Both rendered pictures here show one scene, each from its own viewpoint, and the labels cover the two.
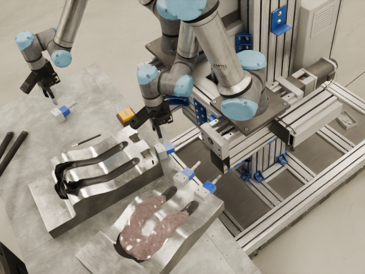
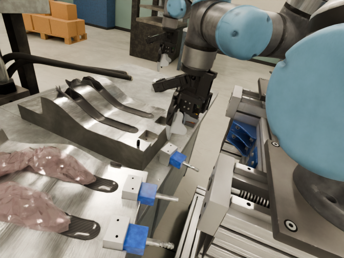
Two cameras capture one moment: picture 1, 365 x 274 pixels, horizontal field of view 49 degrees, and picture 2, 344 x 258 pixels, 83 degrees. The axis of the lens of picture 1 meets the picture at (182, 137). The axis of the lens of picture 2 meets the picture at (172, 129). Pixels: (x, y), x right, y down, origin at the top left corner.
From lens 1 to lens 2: 1.18 m
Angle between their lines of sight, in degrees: 33
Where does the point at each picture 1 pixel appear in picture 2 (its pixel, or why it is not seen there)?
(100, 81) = not seen: hidden behind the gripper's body
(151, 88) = (196, 17)
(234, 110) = (310, 92)
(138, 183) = (109, 150)
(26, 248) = (8, 106)
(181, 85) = (236, 13)
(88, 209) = (54, 121)
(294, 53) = not seen: outside the picture
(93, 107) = not seen: hidden behind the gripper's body
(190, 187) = (125, 208)
